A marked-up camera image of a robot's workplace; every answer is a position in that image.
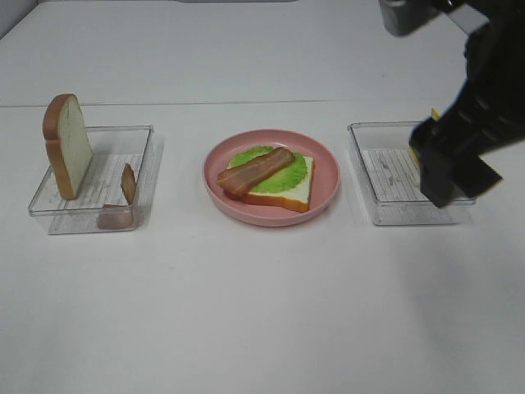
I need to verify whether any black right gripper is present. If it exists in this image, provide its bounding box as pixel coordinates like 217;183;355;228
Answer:
409;1;524;208

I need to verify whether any bread slice with brown crust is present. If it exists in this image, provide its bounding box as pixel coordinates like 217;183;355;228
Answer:
223;157;315;213

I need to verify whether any green lettuce leaf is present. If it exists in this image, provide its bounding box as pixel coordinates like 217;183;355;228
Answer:
227;145;313;194

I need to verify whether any bacon strip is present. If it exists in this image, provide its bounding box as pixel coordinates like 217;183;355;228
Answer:
217;147;295;198
97;163;136;231

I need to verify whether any yellow cheese slice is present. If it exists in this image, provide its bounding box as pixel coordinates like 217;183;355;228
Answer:
408;108;441;167

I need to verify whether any clear right plastic tray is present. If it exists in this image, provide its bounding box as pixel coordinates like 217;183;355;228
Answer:
348;121;476;226

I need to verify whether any clear plastic tray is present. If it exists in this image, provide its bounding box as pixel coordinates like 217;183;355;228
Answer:
348;121;476;226
28;126;163;235

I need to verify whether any pink round plate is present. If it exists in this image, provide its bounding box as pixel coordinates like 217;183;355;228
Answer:
202;128;342;227

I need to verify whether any clear left plastic tray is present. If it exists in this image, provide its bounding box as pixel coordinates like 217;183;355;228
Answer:
28;126;163;235

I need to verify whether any upright bread slice left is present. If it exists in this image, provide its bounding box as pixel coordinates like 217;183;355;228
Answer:
42;94;93;200

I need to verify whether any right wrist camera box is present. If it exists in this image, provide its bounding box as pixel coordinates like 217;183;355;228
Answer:
378;0;441;37

